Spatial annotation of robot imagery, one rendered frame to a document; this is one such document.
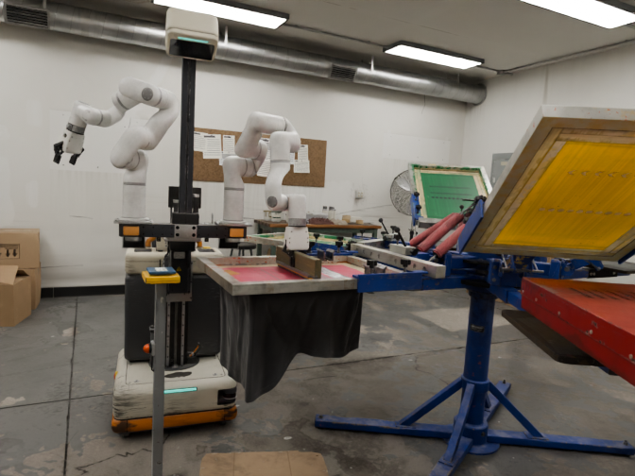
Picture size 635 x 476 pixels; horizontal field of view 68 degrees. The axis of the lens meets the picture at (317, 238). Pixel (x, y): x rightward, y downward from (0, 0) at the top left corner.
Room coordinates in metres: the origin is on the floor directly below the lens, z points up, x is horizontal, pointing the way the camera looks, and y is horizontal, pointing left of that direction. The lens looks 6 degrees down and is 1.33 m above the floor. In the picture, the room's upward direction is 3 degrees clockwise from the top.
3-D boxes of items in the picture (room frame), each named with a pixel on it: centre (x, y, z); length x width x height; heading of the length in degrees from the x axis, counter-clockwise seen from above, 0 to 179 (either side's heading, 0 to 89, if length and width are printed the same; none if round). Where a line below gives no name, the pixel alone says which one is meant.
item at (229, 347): (1.84, 0.31, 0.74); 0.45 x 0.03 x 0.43; 26
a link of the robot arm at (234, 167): (2.24, 0.40, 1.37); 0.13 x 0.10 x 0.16; 136
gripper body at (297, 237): (1.96, 0.09, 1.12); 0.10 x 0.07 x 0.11; 117
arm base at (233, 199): (2.24, 0.41, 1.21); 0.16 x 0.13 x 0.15; 21
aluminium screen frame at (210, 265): (1.97, 0.05, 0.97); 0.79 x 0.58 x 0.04; 116
